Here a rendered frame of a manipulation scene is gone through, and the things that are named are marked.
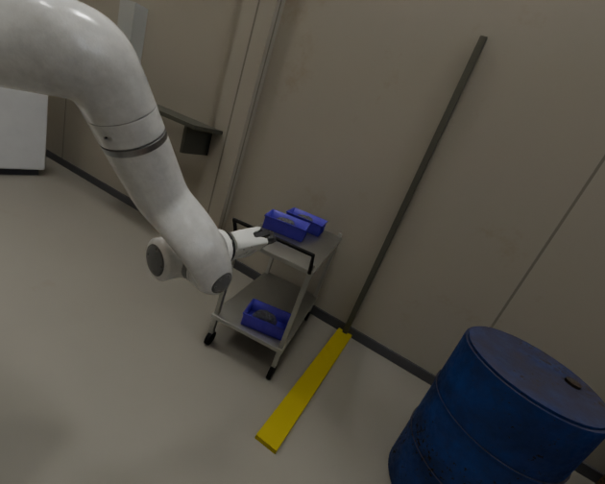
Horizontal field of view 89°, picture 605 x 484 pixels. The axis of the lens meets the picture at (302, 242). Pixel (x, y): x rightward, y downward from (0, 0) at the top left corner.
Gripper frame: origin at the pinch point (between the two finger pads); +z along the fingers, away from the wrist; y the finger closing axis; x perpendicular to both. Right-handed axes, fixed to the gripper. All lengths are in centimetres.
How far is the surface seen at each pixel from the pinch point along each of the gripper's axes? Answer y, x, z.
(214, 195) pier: -146, 89, 120
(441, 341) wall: -34, -92, 166
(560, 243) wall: 55, -54, 174
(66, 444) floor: -113, -35, -29
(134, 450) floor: -102, -49, -12
